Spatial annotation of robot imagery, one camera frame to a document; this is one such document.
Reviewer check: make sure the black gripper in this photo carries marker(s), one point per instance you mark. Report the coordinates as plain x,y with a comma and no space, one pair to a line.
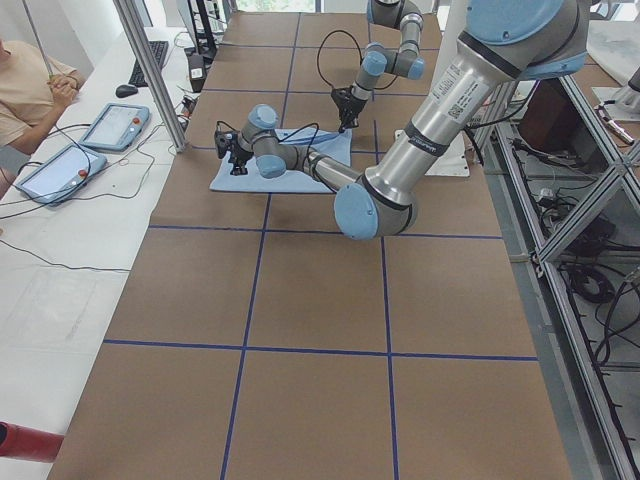
348,103
239,157

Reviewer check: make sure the light blue t-shirt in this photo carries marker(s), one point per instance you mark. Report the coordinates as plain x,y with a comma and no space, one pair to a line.
268,173

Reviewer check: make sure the metal reacher grabber stick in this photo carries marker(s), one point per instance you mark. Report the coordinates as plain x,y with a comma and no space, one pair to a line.
38,40

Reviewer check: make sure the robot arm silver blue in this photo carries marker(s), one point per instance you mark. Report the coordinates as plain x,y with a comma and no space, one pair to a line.
502,41
405,61

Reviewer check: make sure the black power adapter box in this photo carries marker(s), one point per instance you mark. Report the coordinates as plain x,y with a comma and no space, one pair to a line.
196,72

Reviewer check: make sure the far blue teach pendant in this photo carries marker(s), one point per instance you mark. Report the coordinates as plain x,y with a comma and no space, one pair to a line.
116,127

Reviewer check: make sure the blue teach pendant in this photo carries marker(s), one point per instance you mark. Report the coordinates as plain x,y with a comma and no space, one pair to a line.
62,175
116,127

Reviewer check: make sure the black computer mouse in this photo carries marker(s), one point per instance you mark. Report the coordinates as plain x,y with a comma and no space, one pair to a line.
125,90

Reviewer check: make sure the near blue teach pendant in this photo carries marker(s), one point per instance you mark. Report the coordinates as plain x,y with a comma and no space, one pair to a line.
62,175

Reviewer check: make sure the person in beige shirt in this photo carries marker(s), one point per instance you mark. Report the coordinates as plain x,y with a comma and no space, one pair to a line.
35,92

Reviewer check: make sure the red fire extinguisher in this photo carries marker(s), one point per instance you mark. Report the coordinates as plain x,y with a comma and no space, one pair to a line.
23,443

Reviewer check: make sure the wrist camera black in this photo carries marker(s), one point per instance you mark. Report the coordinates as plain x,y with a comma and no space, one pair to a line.
225,143

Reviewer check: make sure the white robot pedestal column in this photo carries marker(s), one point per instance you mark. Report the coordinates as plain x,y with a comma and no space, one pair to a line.
453,163

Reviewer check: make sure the aluminium frame post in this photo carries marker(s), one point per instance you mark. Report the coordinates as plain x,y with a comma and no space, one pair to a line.
136,35

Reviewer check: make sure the aluminium frame rack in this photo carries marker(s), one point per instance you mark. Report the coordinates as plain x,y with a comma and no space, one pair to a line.
563,167

